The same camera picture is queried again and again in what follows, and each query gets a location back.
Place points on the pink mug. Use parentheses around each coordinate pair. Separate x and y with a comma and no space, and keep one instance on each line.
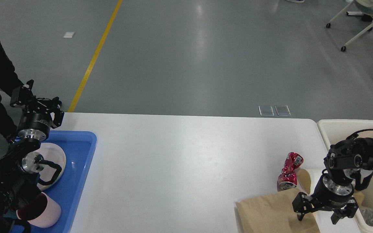
(42,212)

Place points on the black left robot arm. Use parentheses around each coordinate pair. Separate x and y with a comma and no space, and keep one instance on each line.
(21,169)

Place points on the left floor outlet cover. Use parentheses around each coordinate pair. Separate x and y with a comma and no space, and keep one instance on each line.
(266,110)

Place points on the beige plastic bin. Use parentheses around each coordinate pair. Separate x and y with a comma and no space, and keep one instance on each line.
(336,130)

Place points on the brown paper ball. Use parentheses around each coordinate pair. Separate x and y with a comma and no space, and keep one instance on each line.
(359,197)

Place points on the crushed red can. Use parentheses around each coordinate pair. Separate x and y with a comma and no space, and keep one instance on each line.
(288,178)

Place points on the blue plastic tray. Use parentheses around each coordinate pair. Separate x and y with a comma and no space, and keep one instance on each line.
(79,147)

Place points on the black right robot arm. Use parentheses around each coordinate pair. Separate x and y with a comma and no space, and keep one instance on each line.
(348,167)

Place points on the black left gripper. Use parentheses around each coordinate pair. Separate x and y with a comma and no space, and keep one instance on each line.
(35,125)

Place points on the white paper cup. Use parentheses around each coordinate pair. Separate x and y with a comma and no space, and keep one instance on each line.
(308,179)

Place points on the pink plate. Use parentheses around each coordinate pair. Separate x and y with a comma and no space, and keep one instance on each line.
(48,172)

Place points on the yellow plate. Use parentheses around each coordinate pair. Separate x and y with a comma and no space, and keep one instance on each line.
(60,159)

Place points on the floor outlet cover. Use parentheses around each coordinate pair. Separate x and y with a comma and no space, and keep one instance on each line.
(282,110)
(266,110)

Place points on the white rolling chair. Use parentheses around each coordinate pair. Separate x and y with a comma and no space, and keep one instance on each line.
(352,27)

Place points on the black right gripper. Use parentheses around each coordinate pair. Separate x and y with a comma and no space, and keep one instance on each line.
(327,196)

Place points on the right floor outlet cover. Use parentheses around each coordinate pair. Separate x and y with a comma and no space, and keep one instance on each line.
(282,110)

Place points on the brown paper bag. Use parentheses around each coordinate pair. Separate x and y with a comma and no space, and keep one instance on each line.
(274,213)

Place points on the aluminium foil container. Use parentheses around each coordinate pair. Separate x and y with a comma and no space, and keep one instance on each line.
(367,214)

